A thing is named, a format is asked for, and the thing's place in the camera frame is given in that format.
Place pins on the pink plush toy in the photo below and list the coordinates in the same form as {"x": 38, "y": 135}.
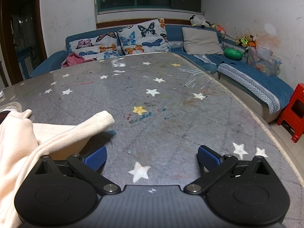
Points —
{"x": 219, "y": 28}

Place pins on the clear plastic storage box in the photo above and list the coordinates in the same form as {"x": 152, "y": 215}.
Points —
{"x": 263, "y": 61}

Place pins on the grey pillow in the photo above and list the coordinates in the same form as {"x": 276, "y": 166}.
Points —
{"x": 201, "y": 40}

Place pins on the cream polo shirt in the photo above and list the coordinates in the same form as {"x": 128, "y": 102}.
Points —
{"x": 19, "y": 147}

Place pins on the orange plush toy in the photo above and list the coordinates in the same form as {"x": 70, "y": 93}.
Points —
{"x": 252, "y": 44}

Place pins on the pink cloth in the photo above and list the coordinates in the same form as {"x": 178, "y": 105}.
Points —
{"x": 74, "y": 60}

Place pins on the round built-in cooktop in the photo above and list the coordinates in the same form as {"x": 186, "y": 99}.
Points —
{"x": 13, "y": 105}

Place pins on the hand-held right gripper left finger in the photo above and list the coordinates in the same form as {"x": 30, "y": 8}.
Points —
{"x": 95, "y": 158}

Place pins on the red plastic stool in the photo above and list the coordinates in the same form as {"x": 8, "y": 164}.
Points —
{"x": 295, "y": 114}

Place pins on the green bowl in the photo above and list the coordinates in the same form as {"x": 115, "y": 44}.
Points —
{"x": 234, "y": 53}

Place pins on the black white plush toy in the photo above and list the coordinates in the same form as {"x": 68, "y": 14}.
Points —
{"x": 198, "y": 21}

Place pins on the grey star print table mat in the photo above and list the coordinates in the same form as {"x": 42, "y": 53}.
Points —
{"x": 166, "y": 99}

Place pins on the brown teddy bear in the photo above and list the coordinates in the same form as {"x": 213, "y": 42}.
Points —
{"x": 250, "y": 37}

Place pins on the blue framed panel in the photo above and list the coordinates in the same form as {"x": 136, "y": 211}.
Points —
{"x": 26, "y": 63}

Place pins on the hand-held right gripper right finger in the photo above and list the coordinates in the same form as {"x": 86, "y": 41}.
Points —
{"x": 209, "y": 158}

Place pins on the dark wooden door frame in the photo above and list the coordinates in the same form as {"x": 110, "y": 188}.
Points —
{"x": 40, "y": 23}

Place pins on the blue corner sofa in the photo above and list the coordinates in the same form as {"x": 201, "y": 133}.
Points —
{"x": 239, "y": 76}

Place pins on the butterfly print pillow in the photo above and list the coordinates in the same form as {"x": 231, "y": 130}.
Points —
{"x": 95, "y": 45}
{"x": 142, "y": 38}

